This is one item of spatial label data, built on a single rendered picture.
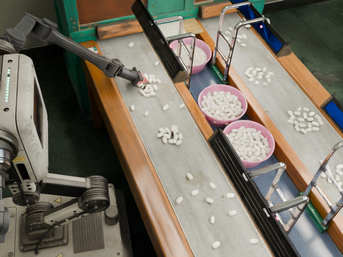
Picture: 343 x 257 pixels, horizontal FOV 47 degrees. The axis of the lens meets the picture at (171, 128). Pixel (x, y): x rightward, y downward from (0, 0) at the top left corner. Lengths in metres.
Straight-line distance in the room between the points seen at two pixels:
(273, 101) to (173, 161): 0.71
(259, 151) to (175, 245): 0.67
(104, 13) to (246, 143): 1.13
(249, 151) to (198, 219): 0.46
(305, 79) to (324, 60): 1.48
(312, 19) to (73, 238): 3.26
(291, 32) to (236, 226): 2.67
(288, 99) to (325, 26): 2.11
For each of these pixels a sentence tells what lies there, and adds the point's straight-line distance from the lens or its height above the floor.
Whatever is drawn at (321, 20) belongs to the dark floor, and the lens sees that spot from 4.42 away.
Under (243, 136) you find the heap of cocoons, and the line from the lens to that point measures 2.08.
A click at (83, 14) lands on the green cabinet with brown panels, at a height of 0.94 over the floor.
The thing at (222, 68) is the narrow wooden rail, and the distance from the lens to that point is 2.40.
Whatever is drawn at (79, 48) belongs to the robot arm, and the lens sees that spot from 2.03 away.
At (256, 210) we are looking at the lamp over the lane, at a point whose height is 1.08.
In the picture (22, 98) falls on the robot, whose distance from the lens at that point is 1.26.
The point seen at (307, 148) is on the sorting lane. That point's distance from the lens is 2.13.
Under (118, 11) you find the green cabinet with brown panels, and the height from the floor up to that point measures 0.92.
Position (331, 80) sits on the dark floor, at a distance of 3.74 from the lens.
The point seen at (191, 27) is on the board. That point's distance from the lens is 2.62.
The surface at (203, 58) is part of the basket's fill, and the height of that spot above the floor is 0.73.
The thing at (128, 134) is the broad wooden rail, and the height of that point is 0.76.
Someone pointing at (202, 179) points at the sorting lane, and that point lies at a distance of 1.88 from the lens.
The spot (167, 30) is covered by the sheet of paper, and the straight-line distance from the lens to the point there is 2.57.
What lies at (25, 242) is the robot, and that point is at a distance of 2.03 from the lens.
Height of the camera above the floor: 2.32
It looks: 51 degrees down
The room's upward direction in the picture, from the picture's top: 5 degrees clockwise
